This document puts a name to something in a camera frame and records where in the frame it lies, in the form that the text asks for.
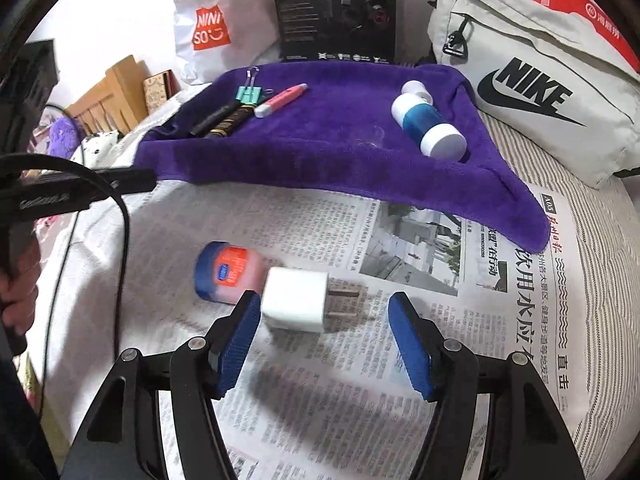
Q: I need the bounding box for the pink highlighter pen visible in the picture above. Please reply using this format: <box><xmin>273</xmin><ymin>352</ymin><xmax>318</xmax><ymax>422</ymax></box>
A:
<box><xmin>254</xmin><ymin>83</ymin><xmax>308</xmax><ymax>119</ymax></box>

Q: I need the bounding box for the blue-lidded ointment jar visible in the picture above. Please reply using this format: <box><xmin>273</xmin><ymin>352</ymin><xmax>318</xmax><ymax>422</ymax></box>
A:
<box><xmin>193</xmin><ymin>241</ymin><xmax>273</xmax><ymax>306</ymax></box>

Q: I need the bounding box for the white and blue bottle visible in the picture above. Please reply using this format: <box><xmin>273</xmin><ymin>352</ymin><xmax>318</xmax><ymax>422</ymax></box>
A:
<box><xmin>391</xmin><ymin>92</ymin><xmax>467</xmax><ymax>162</ymax></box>

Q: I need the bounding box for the red paper bag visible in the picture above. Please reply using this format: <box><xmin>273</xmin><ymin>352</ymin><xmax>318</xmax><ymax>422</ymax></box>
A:
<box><xmin>530</xmin><ymin>0</ymin><xmax>640</xmax><ymax>73</ymax></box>

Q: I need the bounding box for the white plug charger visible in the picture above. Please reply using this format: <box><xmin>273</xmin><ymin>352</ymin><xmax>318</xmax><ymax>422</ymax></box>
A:
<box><xmin>261</xmin><ymin>266</ymin><xmax>362</xmax><ymax>335</ymax></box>

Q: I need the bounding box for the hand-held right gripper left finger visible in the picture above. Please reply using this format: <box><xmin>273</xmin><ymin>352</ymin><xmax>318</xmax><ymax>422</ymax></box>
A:
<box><xmin>60</xmin><ymin>291</ymin><xmax>263</xmax><ymax>480</ymax></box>

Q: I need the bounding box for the newspaper sheet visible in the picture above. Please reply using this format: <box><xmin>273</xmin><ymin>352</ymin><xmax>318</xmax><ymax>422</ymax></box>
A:
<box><xmin>30</xmin><ymin>180</ymin><xmax>576</xmax><ymax>480</ymax></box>

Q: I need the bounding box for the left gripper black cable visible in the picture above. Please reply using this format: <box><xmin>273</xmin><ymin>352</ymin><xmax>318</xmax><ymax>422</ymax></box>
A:
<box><xmin>40</xmin><ymin>105</ymin><xmax>132</xmax><ymax>480</ymax></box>

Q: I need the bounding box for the light wooden panel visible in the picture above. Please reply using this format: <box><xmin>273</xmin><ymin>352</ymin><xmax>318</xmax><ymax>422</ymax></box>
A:
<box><xmin>65</xmin><ymin>55</ymin><xmax>151</xmax><ymax>136</ymax></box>

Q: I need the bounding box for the dark brown gold-banded tube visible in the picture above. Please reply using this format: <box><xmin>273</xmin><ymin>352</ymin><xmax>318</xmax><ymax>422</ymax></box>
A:
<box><xmin>204</xmin><ymin>104</ymin><xmax>258</xmax><ymax>139</ymax></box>

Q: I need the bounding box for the small white cap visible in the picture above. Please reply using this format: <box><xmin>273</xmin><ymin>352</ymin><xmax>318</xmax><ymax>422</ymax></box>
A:
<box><xmin>401</xmin><ymin>80</ymin><xmax>435</xmax><ymax>108</ymax></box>

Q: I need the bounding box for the person's left hand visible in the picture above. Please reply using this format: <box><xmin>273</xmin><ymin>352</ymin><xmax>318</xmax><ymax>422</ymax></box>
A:
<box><xmin>0</xmin><ymin>240</ymin><xmax>42</xmax><ymax>335</ymax></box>

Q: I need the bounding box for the person's dark clothing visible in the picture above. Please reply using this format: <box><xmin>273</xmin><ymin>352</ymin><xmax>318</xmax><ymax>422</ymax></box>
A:
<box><xmin>0</xmin><ymin>350</ymin><xmax>61</xmax><ymax>480</ymax></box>

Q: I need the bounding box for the grey waist bag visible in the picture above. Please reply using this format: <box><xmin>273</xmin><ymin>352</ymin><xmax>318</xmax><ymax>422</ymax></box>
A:
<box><xmin>425</xmin><ymin>0</ymin><xmax>640</xmax><ymax>190</ymax></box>

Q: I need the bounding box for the black headphone box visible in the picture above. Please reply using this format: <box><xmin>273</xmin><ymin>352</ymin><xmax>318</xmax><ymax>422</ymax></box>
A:
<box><xmin>270</xmin><ymin>0</ymin><xmax>397</xmax><ymax>65</ymax></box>

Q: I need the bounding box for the teal binder clip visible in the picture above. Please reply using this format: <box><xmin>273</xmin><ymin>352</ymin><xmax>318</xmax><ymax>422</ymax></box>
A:
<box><xmin>236</xmin><ymin>66</ymin><xmax>275</xmax><ymax>106</ymax></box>

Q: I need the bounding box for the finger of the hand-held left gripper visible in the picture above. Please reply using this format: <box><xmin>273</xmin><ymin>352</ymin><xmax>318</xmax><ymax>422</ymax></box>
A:
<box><xmin>94</xmin><ymin>167</ymin><xmax>157</xmax><ymax>202</ymax></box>

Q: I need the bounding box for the black bar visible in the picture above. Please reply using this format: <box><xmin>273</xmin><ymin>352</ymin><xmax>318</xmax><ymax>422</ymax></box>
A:
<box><xmin>190</xmin><ymin>100</ymin><xmax>241</xmax><ymax>137</ymax></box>

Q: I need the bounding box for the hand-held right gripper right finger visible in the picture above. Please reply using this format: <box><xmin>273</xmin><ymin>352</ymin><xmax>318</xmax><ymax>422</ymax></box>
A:
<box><xmin>387</xmin><ymin>291</ymin><xmax>586</xmax><ymax>480</ymax></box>

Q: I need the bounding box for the purple plush cloth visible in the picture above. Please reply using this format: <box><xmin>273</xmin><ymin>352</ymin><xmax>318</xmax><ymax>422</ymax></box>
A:
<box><xmin>47</xmin><ymin>115</ymin><xmax>83</xmax><ymax>161</ymax></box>

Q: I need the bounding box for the patterned brown notebook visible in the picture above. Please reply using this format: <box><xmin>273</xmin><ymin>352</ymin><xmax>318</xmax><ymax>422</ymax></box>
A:
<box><xmin>142</xmin><ymin>70</ymin><xmax>180</xmax><ymax>111</ymax></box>

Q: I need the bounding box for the purple towel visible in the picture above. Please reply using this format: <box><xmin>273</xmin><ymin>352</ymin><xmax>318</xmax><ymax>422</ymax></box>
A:
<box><xmin>134</xmin><ymin>60</ymin><xmax>551</xmax><ymax>255</ymax></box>

